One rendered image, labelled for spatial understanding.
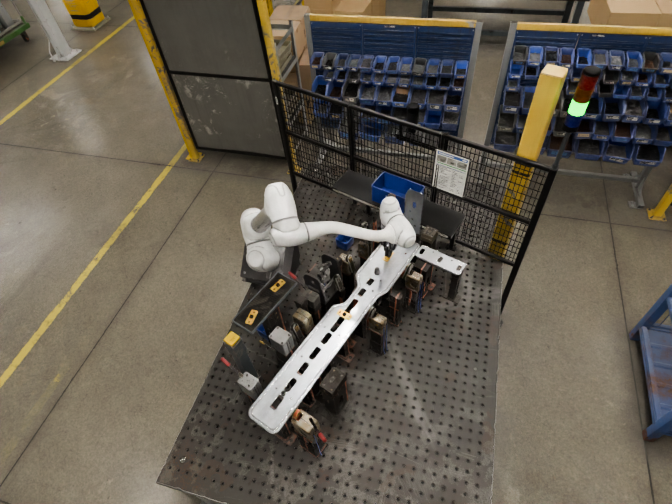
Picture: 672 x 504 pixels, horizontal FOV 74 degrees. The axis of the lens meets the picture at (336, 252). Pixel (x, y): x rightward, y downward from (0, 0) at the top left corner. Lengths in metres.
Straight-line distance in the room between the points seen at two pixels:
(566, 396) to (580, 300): 0.85
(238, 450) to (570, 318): 2.63
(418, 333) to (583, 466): 1.35
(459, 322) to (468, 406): 0.51
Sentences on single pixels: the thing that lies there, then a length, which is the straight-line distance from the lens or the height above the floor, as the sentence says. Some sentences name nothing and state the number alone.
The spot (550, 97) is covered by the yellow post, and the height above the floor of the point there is 1.90.
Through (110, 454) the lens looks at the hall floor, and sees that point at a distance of 3.65.
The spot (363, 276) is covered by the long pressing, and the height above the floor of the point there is 1.00.
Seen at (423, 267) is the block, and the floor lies 0.98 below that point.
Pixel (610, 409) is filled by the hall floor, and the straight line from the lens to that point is 3.65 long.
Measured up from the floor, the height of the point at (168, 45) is 1.31.
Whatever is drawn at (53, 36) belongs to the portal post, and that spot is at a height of 0.34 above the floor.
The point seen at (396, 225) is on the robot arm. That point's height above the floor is 1.45.
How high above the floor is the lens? 3.07
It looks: 50 degrees down
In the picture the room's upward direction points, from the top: 6 degrees counter-clockwise
